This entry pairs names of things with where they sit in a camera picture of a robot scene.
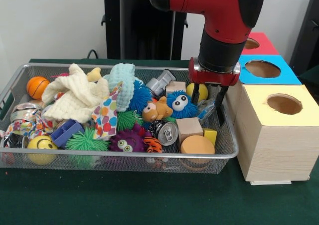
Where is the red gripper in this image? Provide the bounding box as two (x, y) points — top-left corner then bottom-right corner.
(188, 57), (242, 129)

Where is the clear plastic packet blue label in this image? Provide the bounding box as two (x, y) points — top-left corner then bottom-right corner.
(196, 99), (218, 122)

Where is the wooden box with three holes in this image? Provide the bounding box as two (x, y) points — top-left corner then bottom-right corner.
(224, 32), (319, 186)

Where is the clear mesh bin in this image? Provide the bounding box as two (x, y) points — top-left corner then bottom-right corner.
(0, 63), (240, 174)

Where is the plain yellow ball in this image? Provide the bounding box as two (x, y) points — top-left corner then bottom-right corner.
(186, 82), (209, 102)

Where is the blue fuzzy toy with eyes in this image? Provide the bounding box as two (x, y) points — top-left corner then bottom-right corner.
(165, 90), (198, 120)

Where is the brown plush toy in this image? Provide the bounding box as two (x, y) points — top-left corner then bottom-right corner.
(142, 96), (174, 123)

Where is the mint green knitted cloth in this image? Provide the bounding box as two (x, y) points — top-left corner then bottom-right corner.
(103, 62), (136, 113)

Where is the purple spiky ball with eyes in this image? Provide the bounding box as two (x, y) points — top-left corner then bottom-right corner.
(109, 125), (148, 153)

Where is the polka dot cloth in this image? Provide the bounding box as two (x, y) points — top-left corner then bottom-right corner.
(91, 83), (121, 140)

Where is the black chair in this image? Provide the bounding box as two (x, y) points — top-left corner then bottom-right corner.
(289, 0), (319, 77)

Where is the green spiky ball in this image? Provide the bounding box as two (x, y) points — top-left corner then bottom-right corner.
(64, 127), (109, 167)

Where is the cream knitted cloth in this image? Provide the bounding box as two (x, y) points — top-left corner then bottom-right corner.
(41, 63), (110, 124)

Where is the small orange basketball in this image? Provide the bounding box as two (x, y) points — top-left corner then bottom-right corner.
(26, 76), (50, 100)

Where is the yellow smiley ball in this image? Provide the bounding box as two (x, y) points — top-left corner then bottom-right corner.
(27, 136), (58, 166)

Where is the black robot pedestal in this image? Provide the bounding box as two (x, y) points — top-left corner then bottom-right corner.
(96, 0), (189, 61)

